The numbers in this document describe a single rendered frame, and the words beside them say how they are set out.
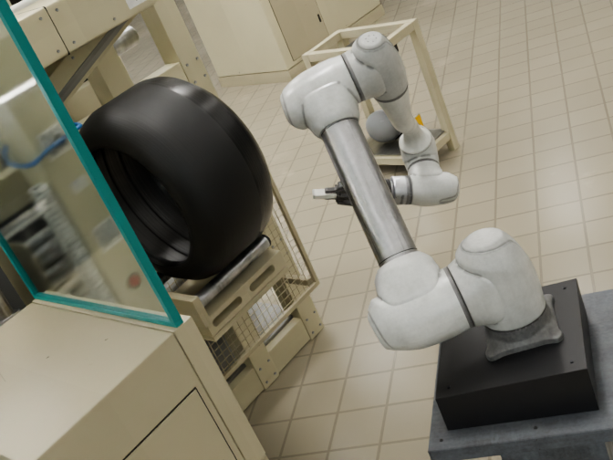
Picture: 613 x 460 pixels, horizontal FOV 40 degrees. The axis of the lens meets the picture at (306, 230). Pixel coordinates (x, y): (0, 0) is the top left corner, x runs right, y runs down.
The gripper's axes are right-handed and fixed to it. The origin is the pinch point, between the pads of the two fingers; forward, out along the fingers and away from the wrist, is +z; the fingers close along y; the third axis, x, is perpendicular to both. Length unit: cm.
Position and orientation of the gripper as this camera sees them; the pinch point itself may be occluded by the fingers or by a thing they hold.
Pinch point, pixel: (324, 193)
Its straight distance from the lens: 252.3
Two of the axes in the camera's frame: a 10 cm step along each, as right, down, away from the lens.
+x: -1.0, -7.2, 6.9
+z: -9.9, 0.5, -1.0
